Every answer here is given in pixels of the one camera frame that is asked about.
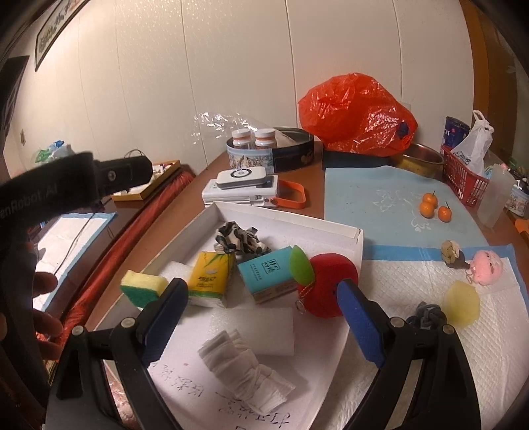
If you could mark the white absorbent pad blue edge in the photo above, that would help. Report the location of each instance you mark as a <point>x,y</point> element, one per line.
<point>413,281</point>

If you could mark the small orange item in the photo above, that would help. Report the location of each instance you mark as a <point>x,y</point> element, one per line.
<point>523,226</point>

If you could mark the black and white scrunchie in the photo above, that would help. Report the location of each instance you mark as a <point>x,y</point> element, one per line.
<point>237,240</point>

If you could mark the clear plastic wrap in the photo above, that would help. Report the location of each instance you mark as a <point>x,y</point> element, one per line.
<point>215,124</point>

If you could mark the black box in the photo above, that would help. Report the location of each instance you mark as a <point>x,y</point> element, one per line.
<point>351,159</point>

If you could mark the crumpled clear plastic bag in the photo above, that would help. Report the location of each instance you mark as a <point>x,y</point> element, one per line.
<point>53,151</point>

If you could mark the white cardboard box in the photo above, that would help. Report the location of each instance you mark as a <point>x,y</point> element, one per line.
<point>314,364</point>

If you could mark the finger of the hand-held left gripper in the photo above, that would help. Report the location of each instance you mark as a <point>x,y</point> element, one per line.
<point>124,173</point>

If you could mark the white bubbly foam block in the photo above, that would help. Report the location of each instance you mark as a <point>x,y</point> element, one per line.
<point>256,330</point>

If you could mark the pink plush toy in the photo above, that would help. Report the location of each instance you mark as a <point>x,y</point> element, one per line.
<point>487,266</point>

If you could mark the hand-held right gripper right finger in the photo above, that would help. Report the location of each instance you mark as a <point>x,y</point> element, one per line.
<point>359,318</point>

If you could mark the red plastic basket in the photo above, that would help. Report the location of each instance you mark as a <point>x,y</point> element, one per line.
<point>463,180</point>

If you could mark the wall outlet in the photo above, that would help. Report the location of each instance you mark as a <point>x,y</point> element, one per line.
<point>22,136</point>

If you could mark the dark wooden side cabinet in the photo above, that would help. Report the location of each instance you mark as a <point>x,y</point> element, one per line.
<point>132,206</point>

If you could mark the translucent plastic bottle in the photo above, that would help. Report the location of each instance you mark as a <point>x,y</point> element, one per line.
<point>496,196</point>

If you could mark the yellow and green sponge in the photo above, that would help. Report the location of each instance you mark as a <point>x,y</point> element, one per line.
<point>142,287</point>

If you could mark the white device with round mark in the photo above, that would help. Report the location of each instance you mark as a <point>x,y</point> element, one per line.
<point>241,177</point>

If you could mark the red apple-shaped sponge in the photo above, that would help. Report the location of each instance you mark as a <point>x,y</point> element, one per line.
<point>330,285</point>

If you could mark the metal bowl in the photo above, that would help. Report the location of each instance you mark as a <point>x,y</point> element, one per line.
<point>421,159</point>

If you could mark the white plastic bag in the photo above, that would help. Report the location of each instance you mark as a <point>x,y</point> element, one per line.
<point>475,142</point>

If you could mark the light blue table mat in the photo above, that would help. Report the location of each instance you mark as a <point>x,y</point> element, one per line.
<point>372,198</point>

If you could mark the pale yellow sponge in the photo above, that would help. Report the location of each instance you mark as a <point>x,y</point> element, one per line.
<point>462,304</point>

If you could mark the small patterned tin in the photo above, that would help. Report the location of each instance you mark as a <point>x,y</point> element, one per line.
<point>518,200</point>

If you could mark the framed wall picture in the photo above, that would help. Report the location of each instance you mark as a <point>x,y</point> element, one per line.
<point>58,25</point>

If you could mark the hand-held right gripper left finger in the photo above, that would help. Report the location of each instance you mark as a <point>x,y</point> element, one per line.
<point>165,318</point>

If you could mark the gold tray with small items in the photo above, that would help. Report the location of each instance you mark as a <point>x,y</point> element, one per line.
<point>165,173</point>

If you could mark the oval printed tin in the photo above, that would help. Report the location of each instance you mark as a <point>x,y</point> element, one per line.
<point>285,155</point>

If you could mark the person's left hand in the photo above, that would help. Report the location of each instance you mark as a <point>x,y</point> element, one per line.
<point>49,285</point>

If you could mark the orange plastic bag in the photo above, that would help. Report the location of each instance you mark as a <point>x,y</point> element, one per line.
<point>355,111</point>

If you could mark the red fringed cloth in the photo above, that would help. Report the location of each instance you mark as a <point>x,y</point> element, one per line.
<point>136,231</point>

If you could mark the wooden door frame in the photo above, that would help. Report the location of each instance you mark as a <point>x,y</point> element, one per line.
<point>496,62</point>

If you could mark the yellow tissue pack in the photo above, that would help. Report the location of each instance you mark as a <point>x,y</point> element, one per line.
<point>210,277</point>

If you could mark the dark blue can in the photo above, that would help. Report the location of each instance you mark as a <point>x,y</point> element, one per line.
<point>454,130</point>

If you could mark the white gauze cloth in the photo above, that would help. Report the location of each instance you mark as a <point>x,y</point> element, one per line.
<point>244,372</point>

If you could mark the white pad on side cabinet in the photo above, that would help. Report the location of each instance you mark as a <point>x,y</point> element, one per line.
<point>53,244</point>

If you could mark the blue tissue pack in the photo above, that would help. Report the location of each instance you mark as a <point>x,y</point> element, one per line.
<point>268,273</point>

